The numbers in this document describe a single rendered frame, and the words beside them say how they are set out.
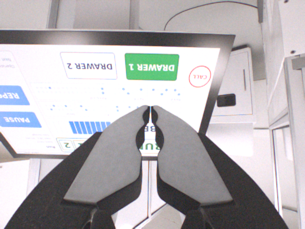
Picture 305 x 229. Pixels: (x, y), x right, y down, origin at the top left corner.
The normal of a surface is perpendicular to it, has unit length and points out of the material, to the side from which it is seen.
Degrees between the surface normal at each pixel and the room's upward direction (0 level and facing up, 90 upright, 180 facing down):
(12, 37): 50
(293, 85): 90
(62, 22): 90
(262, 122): 90
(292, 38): 90
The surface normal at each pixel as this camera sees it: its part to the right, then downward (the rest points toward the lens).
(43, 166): 0.79, -0.06
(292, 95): -0.62, -0.11
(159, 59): 0.00, 0.55
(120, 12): 0.01, -0.12
